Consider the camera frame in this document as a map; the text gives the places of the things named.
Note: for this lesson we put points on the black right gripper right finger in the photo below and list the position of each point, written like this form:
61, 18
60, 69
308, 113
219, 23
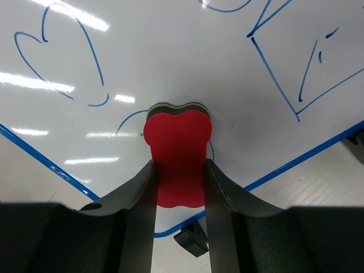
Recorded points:
240, 233

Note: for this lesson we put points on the blue framed whiteboard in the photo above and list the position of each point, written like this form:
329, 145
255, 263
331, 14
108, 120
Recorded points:
281, 80

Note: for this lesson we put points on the black whiteboard foot clip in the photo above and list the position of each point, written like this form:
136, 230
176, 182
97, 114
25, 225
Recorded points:
193, 239
354, 144

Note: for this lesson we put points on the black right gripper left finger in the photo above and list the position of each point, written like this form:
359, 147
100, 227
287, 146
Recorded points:
132, 207

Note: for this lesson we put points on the red black whiteboard eraser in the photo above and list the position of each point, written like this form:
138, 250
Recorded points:
178, 137

